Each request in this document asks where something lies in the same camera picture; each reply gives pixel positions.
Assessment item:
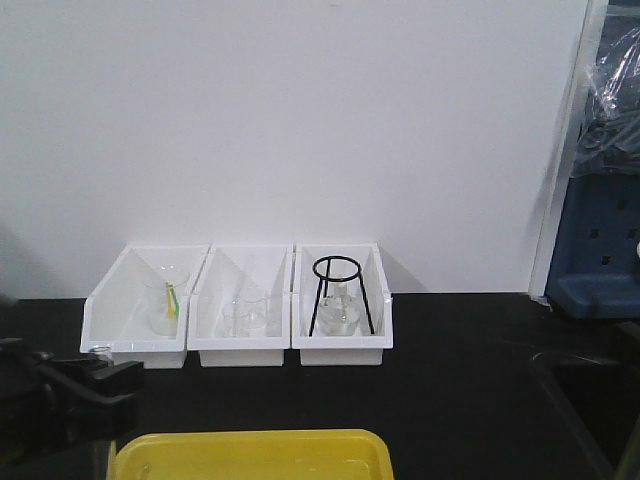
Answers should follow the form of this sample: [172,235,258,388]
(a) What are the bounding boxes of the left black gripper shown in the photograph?
[1,338,144,460]

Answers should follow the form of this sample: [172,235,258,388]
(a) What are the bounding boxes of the glass test tube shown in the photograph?
[88,346,113,364]

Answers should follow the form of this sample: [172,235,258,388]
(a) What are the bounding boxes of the yellow plastic tray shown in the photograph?
[107,429,394,479]

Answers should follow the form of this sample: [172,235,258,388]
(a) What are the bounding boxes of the left white storage bin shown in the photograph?
[79,244,210,369]

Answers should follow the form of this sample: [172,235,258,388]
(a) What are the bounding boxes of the white storage bin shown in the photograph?
[187,244,294,368]
[79,244,210,369]
[291,243,394,367]

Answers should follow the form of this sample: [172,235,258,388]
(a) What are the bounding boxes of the yellow green stick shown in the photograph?
[165,282,179,318]

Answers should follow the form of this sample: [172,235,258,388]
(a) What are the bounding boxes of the glass beaker with yellow stick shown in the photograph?
[142,265,190,338]

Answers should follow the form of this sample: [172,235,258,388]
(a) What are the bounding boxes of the glass beakers in middle bin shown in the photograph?
[222,254,269,338]

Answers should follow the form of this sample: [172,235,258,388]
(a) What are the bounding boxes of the middle white storage bin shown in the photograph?
[187,244,294,368]

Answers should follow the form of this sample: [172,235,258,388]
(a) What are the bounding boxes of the glass flask in right bin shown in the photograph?
[316,276,361,336]

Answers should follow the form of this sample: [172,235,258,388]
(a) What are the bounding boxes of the right white storage bin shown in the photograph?
[291,243,394,367]

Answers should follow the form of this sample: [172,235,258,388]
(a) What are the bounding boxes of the black lab sink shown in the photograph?
[530,351,639,479]

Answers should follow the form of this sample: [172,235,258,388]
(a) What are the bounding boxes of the grey pegboard drying rack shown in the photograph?
[544,0,640,321]

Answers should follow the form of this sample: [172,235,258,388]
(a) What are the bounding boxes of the plastic bag with tubing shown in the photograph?
[571,1,639,178]

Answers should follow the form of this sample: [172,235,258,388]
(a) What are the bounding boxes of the black wire tripod stand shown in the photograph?
[308,255,376,337]

